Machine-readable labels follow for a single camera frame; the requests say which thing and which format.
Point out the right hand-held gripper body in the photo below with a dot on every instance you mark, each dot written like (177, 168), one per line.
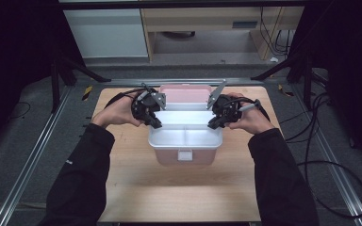
(226, 108)

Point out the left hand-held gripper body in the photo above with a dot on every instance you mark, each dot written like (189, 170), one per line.
(144, 105)

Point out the person's left hand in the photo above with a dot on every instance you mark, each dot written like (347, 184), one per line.
(116, 113)

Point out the person's right hand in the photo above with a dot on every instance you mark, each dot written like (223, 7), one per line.
(254, 121)

